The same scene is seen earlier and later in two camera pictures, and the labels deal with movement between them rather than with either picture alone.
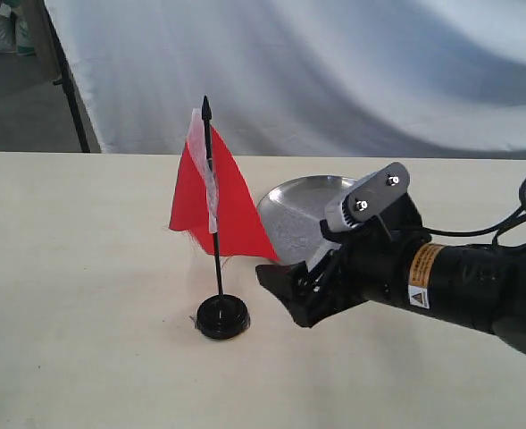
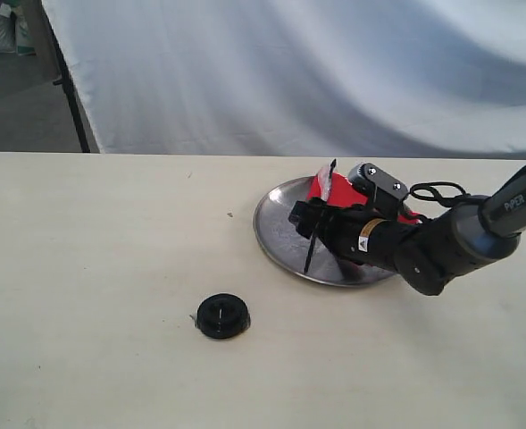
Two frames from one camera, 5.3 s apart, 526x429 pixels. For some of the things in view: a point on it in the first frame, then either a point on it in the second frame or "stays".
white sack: [1, 29] stays
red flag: [212, 203] -> [327, 185]
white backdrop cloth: [464, 79] stays
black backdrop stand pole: [67, 81] stays
